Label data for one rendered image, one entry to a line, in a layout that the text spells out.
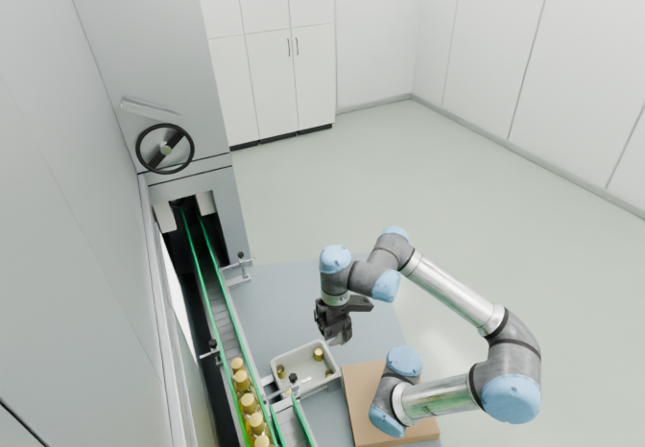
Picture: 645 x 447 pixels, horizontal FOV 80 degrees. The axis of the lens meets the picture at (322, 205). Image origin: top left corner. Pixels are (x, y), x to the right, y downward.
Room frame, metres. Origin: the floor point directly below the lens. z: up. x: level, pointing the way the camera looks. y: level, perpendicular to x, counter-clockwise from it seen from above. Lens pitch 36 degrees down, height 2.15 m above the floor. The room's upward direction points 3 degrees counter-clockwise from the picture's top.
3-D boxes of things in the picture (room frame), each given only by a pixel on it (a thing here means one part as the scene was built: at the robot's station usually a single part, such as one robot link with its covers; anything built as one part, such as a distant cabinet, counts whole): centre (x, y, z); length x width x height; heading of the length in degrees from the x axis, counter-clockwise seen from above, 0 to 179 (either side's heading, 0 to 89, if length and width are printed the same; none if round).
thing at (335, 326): (0.67, -0.02, 1.32); 0.09 x 0.08 x 0.12; 113
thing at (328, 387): (0.80, 0.12, 0.79); 0.27 x 0.17 x 0.08; 113
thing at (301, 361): (0.81, 0.10, 0.80); 0.22 x 0.17 x 0.09; 113
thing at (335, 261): (0.67, -0.03, 1.48); 0.09 x 0.08 x 0.11; 63
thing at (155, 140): (1.36, 0.60, 1.49); 0.21 x 0.05 x 0.21; 113
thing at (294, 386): (0.66, 0.14, 0.95); 0.17 x 0.03 x 0.12; 113
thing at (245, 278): (1.25, 0.39, 0.90); 0.17 x 0.05 x 0.23; 113
